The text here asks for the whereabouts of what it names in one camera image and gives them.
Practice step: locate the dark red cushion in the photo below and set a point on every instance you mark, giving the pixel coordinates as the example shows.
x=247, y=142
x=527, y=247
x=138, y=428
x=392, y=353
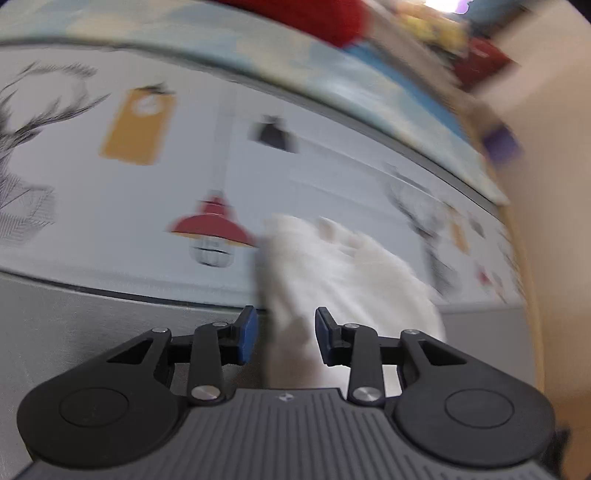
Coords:
x=482, y=61

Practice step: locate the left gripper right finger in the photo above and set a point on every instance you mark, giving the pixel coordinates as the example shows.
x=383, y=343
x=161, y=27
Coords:
x=358, y=348

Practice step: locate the blue bed sheet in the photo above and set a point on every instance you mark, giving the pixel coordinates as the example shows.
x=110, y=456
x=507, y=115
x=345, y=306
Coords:
x=411, y=82

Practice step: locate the deer print bed sheet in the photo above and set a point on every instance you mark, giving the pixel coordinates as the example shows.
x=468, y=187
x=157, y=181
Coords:
x=126, y=173

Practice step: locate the white t-shirt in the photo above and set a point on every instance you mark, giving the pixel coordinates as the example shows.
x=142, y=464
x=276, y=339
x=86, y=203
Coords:
x=307, y=265

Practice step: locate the yellow plush toys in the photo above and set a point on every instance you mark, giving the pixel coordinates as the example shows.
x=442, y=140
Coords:
x=432, y=26

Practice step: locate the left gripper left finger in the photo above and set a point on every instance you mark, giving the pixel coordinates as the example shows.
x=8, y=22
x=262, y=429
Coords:
x=214, y=346

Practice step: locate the light blue patterned mat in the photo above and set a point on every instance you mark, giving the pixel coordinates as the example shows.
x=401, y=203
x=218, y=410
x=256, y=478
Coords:
x=228, y=38

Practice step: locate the wooden bed frame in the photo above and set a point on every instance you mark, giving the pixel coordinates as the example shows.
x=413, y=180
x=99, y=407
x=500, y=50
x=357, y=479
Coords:
x=462, y=103

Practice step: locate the red folded blanket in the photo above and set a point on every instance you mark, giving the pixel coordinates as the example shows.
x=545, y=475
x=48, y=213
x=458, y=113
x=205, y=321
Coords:
x=337, y=22

